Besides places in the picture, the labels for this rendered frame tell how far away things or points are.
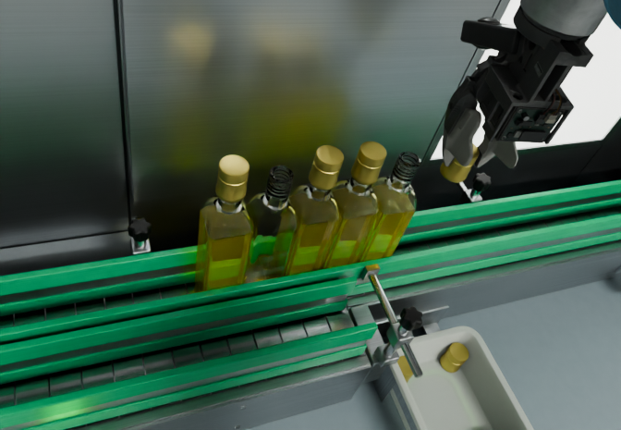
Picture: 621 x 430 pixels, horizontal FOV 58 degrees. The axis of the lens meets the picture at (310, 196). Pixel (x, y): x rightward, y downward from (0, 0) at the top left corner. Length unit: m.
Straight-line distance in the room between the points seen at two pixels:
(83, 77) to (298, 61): 0.25
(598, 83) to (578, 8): 0.53
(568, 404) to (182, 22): 0.88
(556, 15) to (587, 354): 0.78
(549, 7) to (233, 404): 0.59
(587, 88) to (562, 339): 0.47
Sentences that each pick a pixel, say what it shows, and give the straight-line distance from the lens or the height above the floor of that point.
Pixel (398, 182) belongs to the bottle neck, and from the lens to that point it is 0.73.
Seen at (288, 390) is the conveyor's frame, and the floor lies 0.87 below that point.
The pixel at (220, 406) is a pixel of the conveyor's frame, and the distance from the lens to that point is 0.78.
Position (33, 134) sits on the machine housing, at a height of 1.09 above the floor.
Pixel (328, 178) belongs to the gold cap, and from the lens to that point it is 0.66.
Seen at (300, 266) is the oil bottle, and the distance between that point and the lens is 0.78.
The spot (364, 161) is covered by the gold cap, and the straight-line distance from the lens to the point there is 0.68.
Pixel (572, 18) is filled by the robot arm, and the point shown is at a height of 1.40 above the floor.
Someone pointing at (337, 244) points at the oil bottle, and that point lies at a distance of 0.76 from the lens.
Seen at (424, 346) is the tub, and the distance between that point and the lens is 0.95.
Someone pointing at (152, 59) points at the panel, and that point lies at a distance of 0.66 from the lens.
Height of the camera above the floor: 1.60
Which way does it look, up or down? 47 degrees down
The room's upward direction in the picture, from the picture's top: 17 degrees clockwise
